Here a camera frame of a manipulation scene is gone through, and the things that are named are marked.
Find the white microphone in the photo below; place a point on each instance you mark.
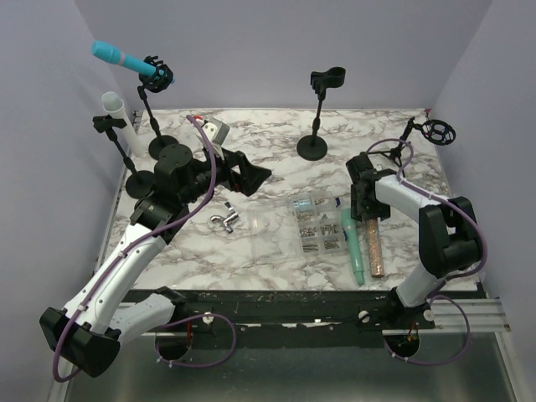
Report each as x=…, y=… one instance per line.
x=114, y=106

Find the black clip stand left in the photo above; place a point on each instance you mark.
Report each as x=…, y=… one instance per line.
x=140, y=182

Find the mint green microphone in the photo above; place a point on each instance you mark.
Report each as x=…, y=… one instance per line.
x=352, y=239

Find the chrome faucet tap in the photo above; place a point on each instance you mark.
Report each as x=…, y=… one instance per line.
x=226, y=221

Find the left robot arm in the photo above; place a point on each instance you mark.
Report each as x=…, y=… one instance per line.
x=90, y=329

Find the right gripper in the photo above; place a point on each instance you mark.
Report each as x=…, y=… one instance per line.
x=382, y=210

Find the clear screw organizer box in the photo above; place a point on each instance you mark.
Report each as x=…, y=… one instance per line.
x=305, y=225

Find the black tripod shock mount stand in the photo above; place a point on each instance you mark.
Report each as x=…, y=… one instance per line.
x=437, y=132

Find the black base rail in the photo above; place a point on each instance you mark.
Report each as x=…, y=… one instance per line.
x=287, y=319

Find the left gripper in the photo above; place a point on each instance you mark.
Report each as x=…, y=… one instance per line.
x=251, y=177

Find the silver glitter microphone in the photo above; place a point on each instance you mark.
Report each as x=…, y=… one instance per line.
x=375, y=256

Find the black round base stand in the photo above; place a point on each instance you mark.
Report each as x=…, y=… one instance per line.
x=312, y=147

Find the blue microphone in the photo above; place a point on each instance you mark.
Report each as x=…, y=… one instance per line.
x=112, y=55

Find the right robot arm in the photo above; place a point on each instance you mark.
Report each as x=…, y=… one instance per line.
x=449, y=238

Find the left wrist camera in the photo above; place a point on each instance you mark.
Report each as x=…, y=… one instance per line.
x=216, y=131

